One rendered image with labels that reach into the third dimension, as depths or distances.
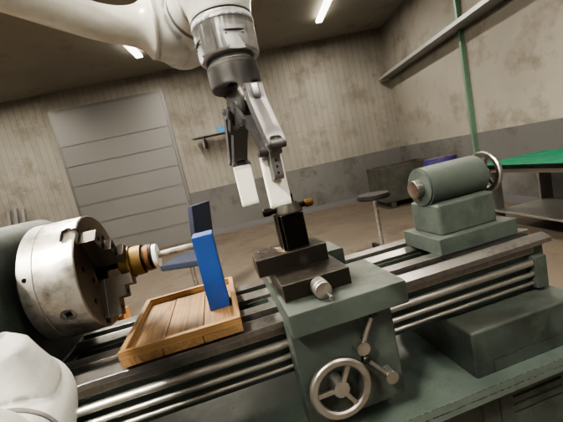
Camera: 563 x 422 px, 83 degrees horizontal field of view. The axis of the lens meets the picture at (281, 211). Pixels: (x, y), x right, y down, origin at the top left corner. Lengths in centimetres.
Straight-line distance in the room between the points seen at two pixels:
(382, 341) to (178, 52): 79
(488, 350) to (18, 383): 108
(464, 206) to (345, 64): 736
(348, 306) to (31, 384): 59
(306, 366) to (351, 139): 745
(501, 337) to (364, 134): 731
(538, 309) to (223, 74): 110
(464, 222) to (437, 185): 16
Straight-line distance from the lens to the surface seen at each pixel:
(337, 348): 88
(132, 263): 98
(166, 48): 64
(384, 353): 94
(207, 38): 50
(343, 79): 830
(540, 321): 127
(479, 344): 114
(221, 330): 88
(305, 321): 77
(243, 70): 48
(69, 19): 61
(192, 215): 349
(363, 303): 81
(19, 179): 932
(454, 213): 119
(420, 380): 117
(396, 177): 654
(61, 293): 92
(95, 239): 94
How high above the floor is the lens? 125
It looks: 8 degrees down
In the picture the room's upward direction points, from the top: 12 degrees counter-clockwise
